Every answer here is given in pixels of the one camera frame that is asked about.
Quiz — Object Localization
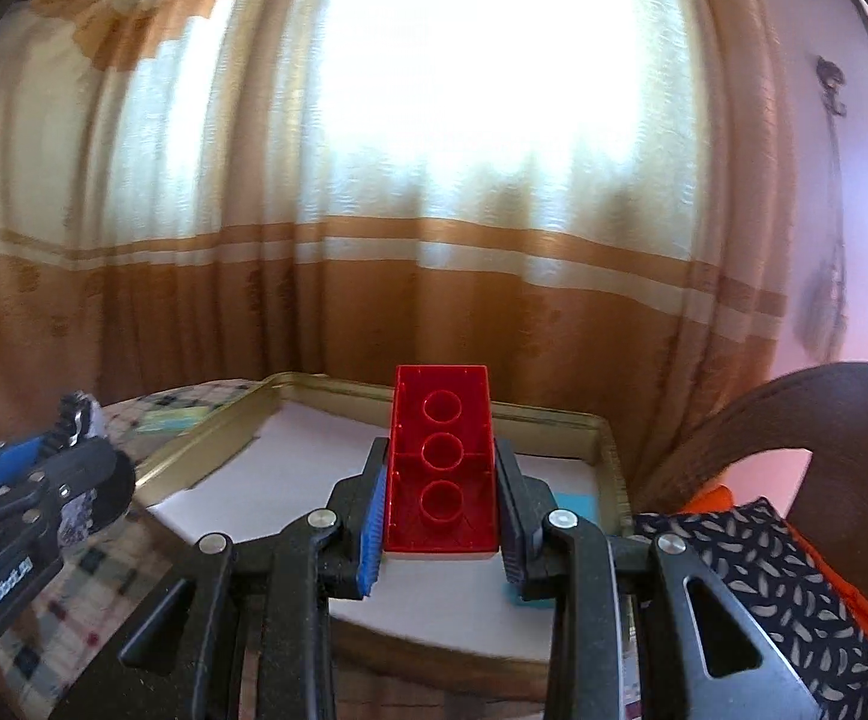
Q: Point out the plaid tablecloth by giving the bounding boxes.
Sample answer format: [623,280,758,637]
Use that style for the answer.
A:
[0,379,653,720]

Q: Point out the red plastic building block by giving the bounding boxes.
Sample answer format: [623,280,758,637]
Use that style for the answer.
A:
[384,364,501,556]

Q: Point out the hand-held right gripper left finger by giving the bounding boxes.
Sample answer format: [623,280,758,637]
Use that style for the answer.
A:
[51,439,391,720]

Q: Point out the wooden chair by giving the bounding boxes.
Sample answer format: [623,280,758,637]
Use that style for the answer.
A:
[633,361,868,541]

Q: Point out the beige and gold curtain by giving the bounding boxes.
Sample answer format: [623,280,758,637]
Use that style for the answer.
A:
[0,0,791,496]

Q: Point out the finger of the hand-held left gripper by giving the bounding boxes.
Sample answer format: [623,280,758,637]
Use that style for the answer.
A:
[0,392,94,496]
[0,439,136,593]

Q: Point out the yellow-green box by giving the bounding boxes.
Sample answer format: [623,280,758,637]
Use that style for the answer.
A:
[130,371,637,691]

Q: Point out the teal block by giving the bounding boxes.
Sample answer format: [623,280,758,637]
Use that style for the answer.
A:
[505,491,594,608]

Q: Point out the orange cloth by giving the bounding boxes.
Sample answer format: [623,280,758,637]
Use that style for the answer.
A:
[685,486,868,642]

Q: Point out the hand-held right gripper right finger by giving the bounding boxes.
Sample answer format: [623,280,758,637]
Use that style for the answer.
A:
[494,439,825,720]

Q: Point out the white tray liner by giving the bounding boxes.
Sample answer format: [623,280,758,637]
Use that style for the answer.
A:
[149,405,600,668]

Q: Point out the dark leaf print cushion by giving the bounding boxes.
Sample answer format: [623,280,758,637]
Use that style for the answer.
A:
[633,499,868,720]

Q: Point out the speckled black white object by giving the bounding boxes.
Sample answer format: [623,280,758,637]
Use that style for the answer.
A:
[55,390,112,550]

